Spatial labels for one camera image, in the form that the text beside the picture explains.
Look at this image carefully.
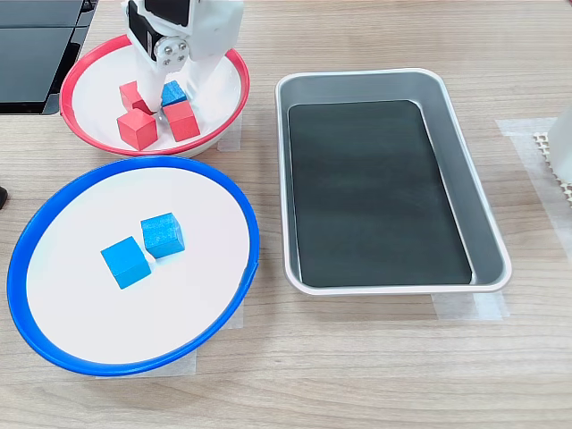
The blue cube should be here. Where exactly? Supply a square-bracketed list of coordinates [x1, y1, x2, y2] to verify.
[139, 211, 186, 260]
[160, 80, 188, 108]
[99, 235, 153, 290]

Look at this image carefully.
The red cube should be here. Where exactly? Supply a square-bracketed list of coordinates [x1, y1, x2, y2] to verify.
[161, 99, 201, 144]
[115, 108, 158, 152]
[118, 80, 154, 114]

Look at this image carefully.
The red-rimmed white plate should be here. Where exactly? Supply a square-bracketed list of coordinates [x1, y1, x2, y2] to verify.
[59, 33, 251, 158]

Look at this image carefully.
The black glossy electronic device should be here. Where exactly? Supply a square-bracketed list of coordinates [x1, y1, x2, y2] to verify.
[0, 0, 100, 116]

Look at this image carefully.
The black tray mat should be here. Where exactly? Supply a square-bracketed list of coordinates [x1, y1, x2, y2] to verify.
[287, 99, 474, 289]

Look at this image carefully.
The blue-rimmed white plate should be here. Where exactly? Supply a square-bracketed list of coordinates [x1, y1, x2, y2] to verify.
[5, 155, 261, 377]

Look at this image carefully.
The steel tray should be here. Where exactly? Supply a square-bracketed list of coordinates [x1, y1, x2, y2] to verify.
[274, 67, 514, 298]

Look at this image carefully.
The pale perforated base plate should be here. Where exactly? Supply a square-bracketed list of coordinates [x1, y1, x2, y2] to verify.
[531, 131, 572, 209]

